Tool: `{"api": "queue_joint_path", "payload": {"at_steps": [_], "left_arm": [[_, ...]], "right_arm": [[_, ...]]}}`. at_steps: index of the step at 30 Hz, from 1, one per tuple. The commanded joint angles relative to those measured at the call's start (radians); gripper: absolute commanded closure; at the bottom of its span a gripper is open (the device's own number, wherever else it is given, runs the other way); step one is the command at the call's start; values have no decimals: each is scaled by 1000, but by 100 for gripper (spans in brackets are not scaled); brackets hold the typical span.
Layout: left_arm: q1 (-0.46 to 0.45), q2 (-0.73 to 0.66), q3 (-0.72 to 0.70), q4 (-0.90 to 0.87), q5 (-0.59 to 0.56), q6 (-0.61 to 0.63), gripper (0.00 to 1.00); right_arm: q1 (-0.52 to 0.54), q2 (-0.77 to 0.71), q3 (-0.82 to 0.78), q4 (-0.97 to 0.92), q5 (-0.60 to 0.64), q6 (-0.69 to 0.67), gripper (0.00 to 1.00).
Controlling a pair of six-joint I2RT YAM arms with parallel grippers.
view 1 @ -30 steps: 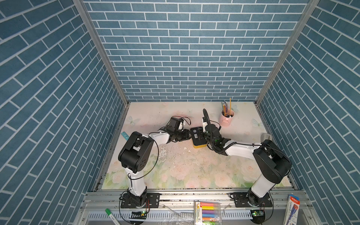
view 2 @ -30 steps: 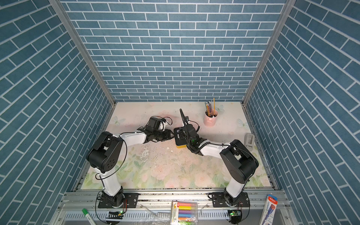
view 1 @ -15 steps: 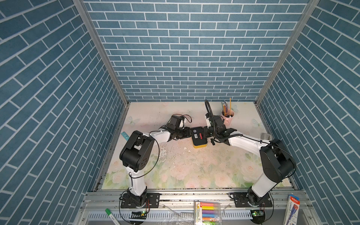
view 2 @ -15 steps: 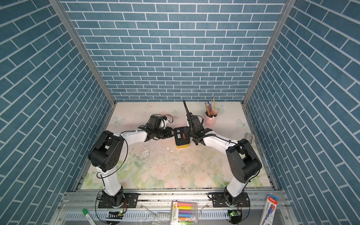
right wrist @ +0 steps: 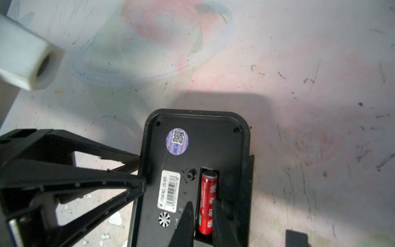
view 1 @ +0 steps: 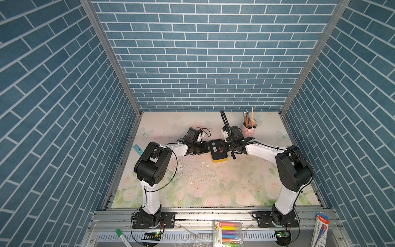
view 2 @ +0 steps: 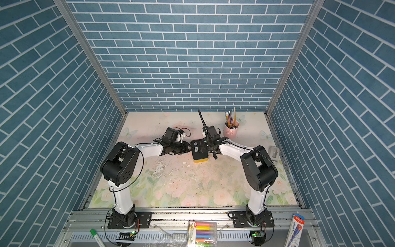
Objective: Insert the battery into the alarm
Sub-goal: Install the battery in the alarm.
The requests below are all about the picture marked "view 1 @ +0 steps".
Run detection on yellow alarm clock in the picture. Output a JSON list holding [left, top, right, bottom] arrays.
[[208, 139, 228, 163]]

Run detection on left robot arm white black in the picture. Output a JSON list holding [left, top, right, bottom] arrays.
[[134, 127, 211, 227]]

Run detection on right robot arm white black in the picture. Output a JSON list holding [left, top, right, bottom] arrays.
[[222, 126, 314, 227]]

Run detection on pink pencil cup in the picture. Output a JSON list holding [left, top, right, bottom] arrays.
[[241, 121, 257, 137]]

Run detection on pencils in cup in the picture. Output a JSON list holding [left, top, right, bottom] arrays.
[[243, 108, 255, 129]]

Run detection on teal ruler strip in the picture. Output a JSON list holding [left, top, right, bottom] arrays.
[[133, 145, 143, 156]]

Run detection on highlighter marker pack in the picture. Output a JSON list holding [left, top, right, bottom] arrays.
[[213, 221, 244, 247]]

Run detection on green marker pen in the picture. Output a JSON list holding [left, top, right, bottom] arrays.
[[116, 229, 132, 247]]

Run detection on boxed pen package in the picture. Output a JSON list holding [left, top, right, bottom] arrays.
[[311, 214, 330, 247]]

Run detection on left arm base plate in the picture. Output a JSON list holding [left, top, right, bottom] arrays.
[[132, 211, 176, 229]]

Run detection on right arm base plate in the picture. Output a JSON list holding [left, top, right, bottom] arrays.
[[250, 211, 300, 228]]

